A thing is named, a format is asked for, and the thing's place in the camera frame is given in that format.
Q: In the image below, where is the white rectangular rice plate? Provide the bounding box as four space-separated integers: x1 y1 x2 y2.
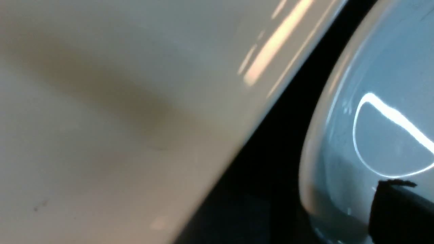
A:
0 0 347 244

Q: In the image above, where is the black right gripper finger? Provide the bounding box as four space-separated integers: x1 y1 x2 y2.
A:
368 179 434 244

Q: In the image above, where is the black serving tray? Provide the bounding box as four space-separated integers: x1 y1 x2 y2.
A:
174 0 376 244

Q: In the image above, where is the white oval side dish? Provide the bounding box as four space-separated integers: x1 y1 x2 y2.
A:
299 0 434 244

